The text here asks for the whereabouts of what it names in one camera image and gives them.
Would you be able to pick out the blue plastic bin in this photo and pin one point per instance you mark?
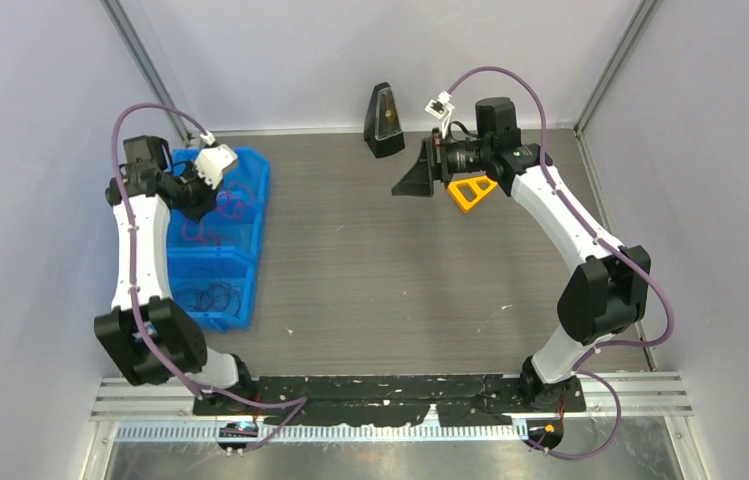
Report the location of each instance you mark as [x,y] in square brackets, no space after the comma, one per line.
[213,264]

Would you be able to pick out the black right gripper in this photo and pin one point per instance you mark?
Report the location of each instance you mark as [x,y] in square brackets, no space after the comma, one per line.
[432,163]

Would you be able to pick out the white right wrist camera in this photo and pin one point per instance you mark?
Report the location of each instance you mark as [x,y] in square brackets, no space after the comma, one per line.
[442,110]

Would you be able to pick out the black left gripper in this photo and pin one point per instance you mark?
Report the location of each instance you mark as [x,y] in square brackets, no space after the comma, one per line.
[208,203]

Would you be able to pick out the yellow triangular plastic piece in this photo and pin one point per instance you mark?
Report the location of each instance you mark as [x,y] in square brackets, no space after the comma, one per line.
[467,193]

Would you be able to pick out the black metronome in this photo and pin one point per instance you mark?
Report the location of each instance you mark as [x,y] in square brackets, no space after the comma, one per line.
[382,131]

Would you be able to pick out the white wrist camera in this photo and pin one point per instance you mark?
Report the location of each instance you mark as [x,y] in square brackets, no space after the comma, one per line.
[442,110]
[214,161]

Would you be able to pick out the perforated metal rail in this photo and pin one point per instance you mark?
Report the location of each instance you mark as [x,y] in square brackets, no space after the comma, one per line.
[247,431]

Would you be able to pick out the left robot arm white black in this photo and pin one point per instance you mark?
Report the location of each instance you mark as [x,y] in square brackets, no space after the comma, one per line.
[147,335]

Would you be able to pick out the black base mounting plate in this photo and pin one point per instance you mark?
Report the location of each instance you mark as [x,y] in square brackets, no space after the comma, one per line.
[400,400]

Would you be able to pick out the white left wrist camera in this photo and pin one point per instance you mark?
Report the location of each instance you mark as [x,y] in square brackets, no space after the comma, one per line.
[214,161]

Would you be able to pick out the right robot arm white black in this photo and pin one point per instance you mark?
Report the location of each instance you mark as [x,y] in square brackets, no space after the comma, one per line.
[605,293]

